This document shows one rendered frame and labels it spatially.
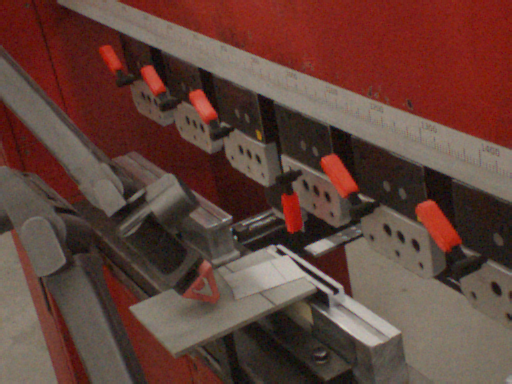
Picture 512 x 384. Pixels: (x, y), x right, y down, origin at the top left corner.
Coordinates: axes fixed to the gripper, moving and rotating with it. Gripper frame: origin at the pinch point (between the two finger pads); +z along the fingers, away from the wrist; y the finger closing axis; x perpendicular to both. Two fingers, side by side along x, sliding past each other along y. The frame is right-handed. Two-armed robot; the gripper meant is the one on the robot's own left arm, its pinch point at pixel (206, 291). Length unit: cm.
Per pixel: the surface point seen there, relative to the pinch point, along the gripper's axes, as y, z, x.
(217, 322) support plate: -6.5, 1.0, 2.7
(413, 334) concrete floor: 90, 137, -36
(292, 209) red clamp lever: -16.6, -10.1, -17.0
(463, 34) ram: -54, -36, -36
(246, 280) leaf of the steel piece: 1.0, 5.5, -5.8
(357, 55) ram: -34, -31, -33
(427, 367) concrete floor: 74, 134, -30
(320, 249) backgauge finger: -0.1, 12.4, -18.6
